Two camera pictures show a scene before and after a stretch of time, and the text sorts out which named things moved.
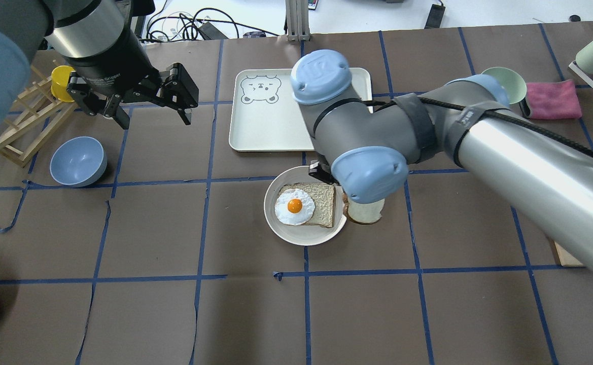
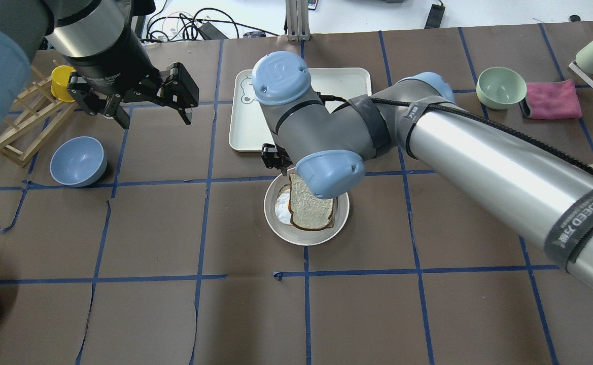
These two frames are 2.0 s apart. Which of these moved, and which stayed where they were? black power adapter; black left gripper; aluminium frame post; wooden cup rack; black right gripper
Moved: black right gripper
Stayed: black power adapter; black left gripper; aluminium frame post; wooden cup rack
